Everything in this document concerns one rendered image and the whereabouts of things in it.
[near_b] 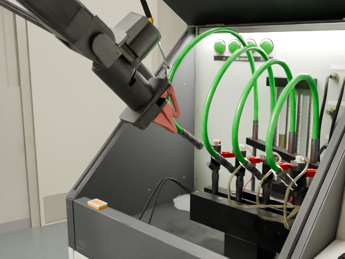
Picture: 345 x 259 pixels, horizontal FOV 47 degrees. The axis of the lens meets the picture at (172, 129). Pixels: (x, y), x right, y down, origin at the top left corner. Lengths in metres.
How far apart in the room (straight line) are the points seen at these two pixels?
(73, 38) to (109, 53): 0.07
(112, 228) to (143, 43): 0.54
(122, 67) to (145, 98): 0.07
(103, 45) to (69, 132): 2.62
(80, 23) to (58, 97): 2.57
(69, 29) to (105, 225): 0.62
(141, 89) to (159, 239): 0.39
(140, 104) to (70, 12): 0.21
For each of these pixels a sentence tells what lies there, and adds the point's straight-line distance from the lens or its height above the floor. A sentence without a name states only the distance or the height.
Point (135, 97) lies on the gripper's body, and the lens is 0.70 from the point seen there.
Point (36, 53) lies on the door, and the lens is 3.11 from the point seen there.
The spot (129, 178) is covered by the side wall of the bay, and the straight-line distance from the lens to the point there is 1.31.
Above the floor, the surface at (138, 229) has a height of 0.95.
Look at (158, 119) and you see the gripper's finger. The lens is 0.72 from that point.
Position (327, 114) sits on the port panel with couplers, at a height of 1.19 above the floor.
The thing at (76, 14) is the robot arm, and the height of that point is 1.42.
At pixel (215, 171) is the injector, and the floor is 1.04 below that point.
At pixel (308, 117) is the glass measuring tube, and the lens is 1.25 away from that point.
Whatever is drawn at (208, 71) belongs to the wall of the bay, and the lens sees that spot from 1.44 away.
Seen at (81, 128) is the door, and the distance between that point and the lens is 3.26.
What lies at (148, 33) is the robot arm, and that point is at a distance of 0.70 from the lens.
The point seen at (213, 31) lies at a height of 1.42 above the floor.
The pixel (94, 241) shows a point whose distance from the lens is 1.16.
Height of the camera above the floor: 1.38
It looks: 12 degrees down
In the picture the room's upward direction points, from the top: straight up
